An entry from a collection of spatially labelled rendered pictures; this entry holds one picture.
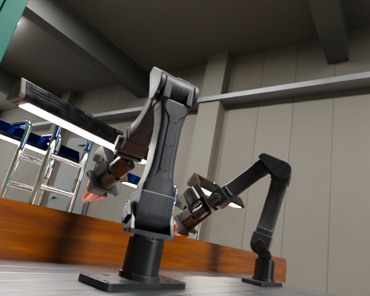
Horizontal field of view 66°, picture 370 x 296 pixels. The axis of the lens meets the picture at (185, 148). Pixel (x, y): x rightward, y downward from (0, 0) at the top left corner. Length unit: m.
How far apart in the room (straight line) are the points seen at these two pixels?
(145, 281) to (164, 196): 0.14
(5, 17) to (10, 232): 0.36
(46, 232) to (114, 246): 0.18
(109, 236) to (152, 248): 0.24
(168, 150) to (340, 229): 2.49
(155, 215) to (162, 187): 0.05
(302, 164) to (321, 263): 0.93
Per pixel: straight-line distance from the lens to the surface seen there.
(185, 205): 1.14
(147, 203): 0.52
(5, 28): 0.59
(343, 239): 2.92
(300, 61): 3.71
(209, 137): 3.48
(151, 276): 0.51
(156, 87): 0.61
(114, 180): 0.87
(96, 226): 0.70
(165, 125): 0.57
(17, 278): 0.46
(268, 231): 1.03
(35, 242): 0.63
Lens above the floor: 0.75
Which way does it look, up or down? 18 degrees up
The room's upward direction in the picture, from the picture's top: 11 degrees clockwise
